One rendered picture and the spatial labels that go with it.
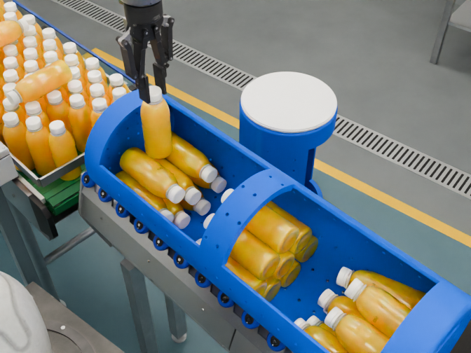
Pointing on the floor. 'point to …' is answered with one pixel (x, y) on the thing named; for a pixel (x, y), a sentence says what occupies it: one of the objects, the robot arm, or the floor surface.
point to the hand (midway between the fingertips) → (151, 83)
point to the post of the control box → (16, 244)
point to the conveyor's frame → (45, 220)
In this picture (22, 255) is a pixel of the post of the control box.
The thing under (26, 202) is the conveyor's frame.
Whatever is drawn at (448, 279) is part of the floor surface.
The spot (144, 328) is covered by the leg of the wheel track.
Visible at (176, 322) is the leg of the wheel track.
